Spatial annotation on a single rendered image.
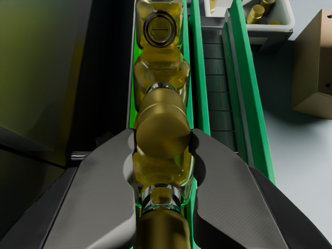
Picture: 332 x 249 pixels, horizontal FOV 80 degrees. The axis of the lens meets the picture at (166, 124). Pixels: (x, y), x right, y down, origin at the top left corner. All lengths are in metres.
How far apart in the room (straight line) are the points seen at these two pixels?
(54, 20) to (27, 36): 0.06
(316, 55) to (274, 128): 0.19
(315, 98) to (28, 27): 0.53
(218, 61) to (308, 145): 0.31
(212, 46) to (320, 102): 0.28
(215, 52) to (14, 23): 0.34
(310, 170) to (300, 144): 0.06
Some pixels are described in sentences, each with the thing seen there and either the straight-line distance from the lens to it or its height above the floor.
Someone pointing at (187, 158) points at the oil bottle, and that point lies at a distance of 0.16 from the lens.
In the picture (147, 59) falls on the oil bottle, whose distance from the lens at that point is 0.21.
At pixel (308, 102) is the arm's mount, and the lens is 0.57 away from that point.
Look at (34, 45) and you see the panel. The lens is 0.24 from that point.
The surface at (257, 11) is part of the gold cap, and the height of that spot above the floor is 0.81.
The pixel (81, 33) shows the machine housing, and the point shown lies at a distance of 0.44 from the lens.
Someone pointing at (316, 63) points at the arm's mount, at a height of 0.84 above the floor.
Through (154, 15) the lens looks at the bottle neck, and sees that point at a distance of 0.19.
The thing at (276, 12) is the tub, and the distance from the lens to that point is 0.70.
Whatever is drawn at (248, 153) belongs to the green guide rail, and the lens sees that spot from 0.32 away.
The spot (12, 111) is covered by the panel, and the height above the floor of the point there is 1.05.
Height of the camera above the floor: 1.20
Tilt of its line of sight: 69 degrees down
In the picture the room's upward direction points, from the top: 6 degrees clockwise
